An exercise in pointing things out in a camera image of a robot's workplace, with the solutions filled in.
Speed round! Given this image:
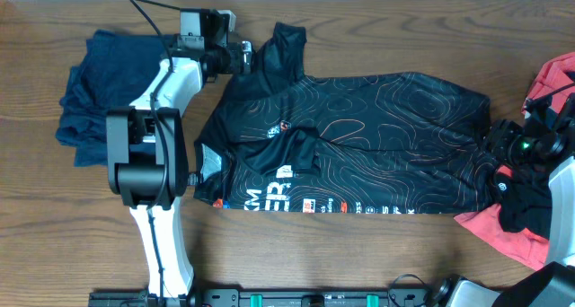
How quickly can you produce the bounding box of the black orange contour-pattern shirt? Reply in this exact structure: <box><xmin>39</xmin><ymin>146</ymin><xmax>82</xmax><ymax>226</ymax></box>
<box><xmin>194</xmin><ymin>23</ymin><xmax>499</xmax><ymax>214</ymax></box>

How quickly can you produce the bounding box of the black garment with logo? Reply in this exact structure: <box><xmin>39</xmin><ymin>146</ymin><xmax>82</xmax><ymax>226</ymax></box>
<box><xmin>493</xmin><ymin>165</ymin><xmax>553</xmax><ymax>240</ymax></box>

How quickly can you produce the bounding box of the red garment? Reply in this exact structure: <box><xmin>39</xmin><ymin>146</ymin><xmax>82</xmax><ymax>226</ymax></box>
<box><xmin>454</xmin><ymin>52</ymin><xmax>574</xmax><ymax>270</ymax></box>

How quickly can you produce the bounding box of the folded navy blue garment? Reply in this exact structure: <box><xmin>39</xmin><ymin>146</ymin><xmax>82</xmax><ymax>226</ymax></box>
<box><xmin>55</xmin><ymin>30</ymin><xmax>174</xmax><ymax>167</ymax></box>

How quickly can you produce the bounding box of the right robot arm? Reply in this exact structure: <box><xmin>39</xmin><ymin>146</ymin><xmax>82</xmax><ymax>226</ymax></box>
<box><xmin>431</xmin><ymin>85</ymin><xmax>574</xmax><ymax>307</ymax></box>

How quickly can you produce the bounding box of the black mounting rail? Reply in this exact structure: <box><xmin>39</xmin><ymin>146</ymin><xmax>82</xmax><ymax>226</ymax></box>
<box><xmin>88</xmin><ymin>286</ymin><xmax>449</xmax><ymax>307</ymax></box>

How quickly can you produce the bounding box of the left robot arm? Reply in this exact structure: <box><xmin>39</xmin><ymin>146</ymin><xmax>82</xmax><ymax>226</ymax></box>
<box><xmin>105</xmin><ymin>9</ymin><xmax>252</xmax><ymax>306</ymax></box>

